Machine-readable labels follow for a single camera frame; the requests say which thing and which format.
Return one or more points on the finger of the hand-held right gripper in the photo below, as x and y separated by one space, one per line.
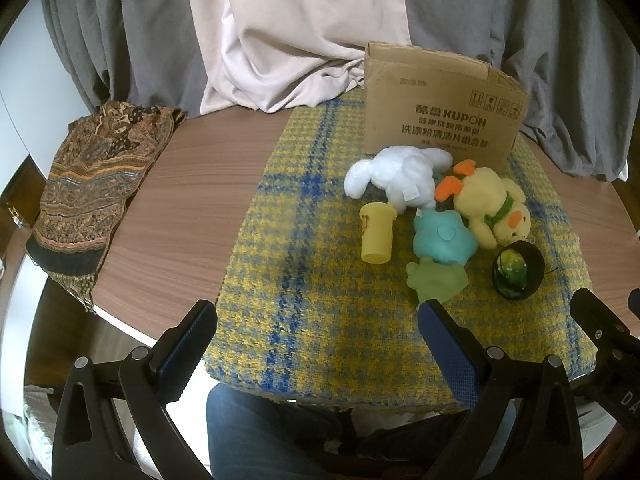
595 317
635 301

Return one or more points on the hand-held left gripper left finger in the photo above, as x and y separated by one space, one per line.
190 340

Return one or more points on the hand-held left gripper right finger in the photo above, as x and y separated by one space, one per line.
450 355

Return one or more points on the teal star-shaped toy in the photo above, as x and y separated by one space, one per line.
442 237

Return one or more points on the white plush dog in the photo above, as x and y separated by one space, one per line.
400 175

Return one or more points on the brown cardboard box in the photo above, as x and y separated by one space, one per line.
440 100

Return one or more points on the green frog toy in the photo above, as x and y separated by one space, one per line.
435 280

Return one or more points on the black and green ball toy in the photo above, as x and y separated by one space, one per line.
532 260

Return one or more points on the person's leg in jeans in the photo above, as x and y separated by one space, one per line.
250 430

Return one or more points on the yellow plastic cup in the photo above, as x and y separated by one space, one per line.
377 240

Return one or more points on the yellow blue plaid cloth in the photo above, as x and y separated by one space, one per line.
310 270

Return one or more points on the yellow plush duck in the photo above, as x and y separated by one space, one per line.
485 195

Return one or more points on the brown patterned scarf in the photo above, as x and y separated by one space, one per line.
85 195

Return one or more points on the grey curtain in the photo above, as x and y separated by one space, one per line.
125 35
540 35

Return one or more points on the pale pink curtain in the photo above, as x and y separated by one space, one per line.
280 35

